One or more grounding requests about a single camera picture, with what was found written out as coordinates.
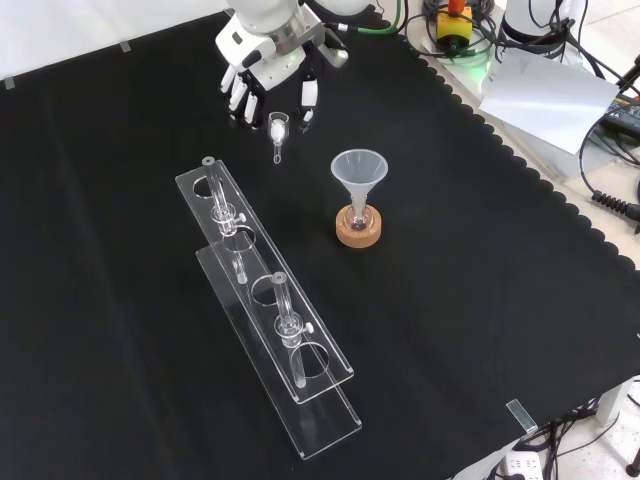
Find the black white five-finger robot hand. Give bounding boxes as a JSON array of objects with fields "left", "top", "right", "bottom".
[{"left": 214, "top": 10, "right": 326, "bottom": 134}]

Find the clear glass weighing funnel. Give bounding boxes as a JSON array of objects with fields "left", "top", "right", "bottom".
[{"left": 267, "top": 111, "right": 292, "bottom": 166}]

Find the clear plastic funnel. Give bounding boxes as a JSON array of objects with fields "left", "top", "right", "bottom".
[{"left": 329, "top": 147, "right": 390, "bottom": 217}]

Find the round-bottom glass flask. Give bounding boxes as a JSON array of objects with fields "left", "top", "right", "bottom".
[{"left": 344, "top": 198, "right": 374, "bottom": 234}]

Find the clear acrylic funnel stand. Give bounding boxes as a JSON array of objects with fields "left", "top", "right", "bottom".
[{"left": 174, "top": 155, "right": 364, "bottom": 462}]

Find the yellow stop button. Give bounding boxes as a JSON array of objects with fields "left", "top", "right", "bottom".
[{"left": 435, "top": 0, "right": 474, "bottom": 52}]

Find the black bench cloth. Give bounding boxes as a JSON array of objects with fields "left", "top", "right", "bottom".
[{"left": 0, "top": 4, "right": 640, "bottom": 480}]

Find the pale board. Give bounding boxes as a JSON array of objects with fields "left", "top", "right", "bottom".
[{"left": 478, "top": 47, "right": 621, "bottom": 157}]

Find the black power adapter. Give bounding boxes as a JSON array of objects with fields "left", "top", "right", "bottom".
[{"left": 603, "top": 93, "right": 640, "bottom": 132}]

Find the clear cloth clamp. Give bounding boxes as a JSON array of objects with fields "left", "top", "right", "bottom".
[{"left": 505, "top": 399, "right": 538, "bottom": 434}]

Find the white power strip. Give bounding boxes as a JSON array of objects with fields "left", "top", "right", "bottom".
[{"left": 501, "top": 449, "right": 545, "bottom": 480}]

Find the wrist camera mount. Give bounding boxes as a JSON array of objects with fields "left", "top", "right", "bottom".
[{"left": 319, "top": 28, "right": 350, "bottom": 69}]

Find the green cable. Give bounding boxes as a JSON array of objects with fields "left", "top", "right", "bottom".
[{"left": 323, "top": 0, "right": 407, "bottom": 37}]

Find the cork ring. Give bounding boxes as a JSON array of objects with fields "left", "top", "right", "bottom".
[{"left": 335, "top": 204, "right": 386, "bottom": 249}]

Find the coiled black cable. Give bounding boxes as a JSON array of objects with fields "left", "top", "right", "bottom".
[{"left": 578, "top": 117, "right": 640, "bottom": 222}]

